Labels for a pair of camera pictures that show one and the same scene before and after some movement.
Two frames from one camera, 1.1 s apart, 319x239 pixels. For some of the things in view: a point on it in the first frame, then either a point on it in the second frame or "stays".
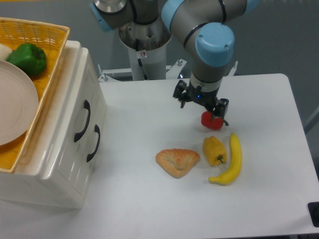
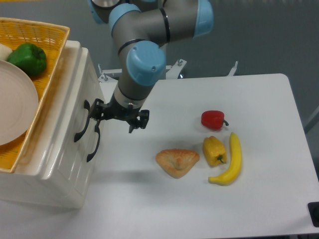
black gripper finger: (178, 93) -> (96, 112)
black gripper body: (205, 99) -> (136, 117)
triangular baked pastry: (177, 162) stays
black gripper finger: (220, 108) -> (142, 122)
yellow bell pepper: (214, 151) stays
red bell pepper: (216, 123) stays
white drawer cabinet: (56, 163) stays
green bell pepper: (30, 59) stays
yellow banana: (231, 174) stays
